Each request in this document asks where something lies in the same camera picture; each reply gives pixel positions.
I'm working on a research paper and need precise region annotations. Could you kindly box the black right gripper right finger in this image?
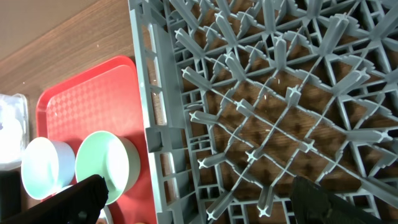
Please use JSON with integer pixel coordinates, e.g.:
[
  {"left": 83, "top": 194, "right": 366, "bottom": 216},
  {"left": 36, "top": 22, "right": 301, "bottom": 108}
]
[{"left": 290, "top": 176, "right": 383, "bottom": 224}]

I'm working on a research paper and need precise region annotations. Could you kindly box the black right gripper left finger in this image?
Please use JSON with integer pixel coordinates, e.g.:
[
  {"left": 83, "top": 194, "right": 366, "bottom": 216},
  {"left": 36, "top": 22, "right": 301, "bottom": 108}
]
[{"left": 1, "top": 174, "right": 109, "bottom": 224}]

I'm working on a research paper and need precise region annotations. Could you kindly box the light blue small bowl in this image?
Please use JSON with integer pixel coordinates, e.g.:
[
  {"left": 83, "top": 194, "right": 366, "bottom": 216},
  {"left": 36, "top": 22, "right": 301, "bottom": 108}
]
[{"left": 21, "top": 137, "right": 75, "bottom": 200}]

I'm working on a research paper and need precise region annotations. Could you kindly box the mint green bowl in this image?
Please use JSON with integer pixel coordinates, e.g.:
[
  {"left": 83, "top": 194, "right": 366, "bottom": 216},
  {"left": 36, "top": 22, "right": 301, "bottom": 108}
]
[{"left": 75, "top": 131, "right": 141, "bottom": 205}]

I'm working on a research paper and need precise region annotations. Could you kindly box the white paper napkin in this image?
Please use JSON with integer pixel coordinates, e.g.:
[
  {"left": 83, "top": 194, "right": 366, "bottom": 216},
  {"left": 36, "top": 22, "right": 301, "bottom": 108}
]
[{"left": 1, "top": 100, "right": 23, "bottom": 163}]

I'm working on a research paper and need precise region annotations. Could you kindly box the black waste tray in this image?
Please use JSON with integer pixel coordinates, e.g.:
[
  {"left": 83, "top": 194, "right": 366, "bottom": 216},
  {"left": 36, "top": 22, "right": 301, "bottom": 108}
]
[{"left": 0, "top": 170, "right": 21, "bottom": 221}]

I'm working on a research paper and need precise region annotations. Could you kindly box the grey dishwasher rack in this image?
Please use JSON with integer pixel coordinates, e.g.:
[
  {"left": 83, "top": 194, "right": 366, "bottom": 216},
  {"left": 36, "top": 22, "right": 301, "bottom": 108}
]
[{"left": 128, "top": 0, "right": 397, "bottom": 223}]

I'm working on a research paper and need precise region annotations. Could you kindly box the light blue plate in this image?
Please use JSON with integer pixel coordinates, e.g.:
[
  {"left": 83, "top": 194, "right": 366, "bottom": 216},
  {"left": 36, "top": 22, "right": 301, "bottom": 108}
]
[{"left": 41, "top": 185, "right": 114, "bottom": 224}]

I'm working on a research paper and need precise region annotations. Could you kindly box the clear plastic bin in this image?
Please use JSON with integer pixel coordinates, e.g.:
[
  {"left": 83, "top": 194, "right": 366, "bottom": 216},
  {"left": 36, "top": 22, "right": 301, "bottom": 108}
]
[{"left": 1, "top": 93, "right": 30, "bottom": 171}]

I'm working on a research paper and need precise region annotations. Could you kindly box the red plastic tray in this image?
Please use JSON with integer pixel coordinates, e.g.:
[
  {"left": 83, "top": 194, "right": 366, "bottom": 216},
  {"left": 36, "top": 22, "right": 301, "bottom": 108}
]
[{"left": 35, "top": 55, "right": 157, "bottom": 223}]

